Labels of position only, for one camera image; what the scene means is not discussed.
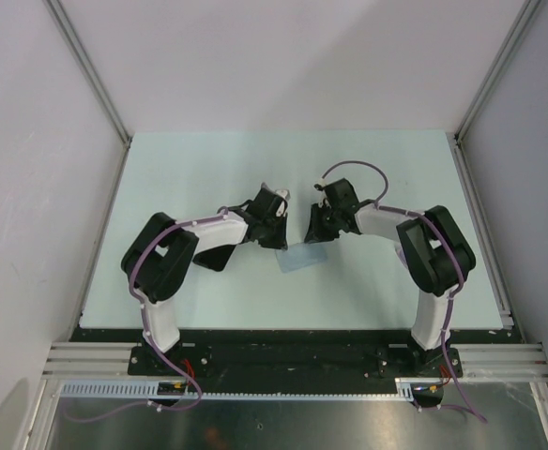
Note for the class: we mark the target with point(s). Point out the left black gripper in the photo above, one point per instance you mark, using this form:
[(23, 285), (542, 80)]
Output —
[(280, 241)]

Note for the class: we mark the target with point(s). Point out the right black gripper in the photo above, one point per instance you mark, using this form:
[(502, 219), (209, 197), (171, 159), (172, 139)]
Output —
[(316, 232)]

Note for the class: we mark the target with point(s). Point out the light blue cleaning cloth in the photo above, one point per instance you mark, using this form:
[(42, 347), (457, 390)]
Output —
[(299, 256)]

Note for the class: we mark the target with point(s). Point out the black glasses case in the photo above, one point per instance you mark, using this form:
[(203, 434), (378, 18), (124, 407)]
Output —
[(214, 258)]

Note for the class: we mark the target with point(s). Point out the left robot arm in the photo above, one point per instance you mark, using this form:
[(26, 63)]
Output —
[(158, 260)]

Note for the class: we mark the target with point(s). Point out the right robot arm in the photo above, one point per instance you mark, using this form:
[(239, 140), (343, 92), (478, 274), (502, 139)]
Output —
[(431, 245)]

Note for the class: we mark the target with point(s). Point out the pink purple sunglasses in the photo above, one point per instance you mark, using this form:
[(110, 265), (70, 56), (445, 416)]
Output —
[(401, 258)]

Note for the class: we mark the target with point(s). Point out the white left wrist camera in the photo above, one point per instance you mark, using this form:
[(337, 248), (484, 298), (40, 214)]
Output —
[(282, 202)]

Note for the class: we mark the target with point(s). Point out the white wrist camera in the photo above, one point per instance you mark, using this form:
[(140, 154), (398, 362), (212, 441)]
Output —
[(321, 187), (282, 202)]

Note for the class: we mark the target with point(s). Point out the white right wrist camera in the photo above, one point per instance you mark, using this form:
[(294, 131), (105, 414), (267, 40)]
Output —
[(321, 187)]

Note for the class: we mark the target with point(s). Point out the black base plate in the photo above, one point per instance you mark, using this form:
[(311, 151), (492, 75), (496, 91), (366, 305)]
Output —
[(291, 364)]

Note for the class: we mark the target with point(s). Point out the right aluminium corner post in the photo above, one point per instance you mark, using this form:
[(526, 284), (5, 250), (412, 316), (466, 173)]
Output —
[(512, 42)]

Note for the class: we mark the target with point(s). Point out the aluminium corner post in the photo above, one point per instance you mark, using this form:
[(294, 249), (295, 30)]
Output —
[(81, 56), (512, 42)]

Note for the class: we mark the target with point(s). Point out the left aluminium corner post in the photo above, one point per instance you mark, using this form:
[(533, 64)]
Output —
[(81, 56)]

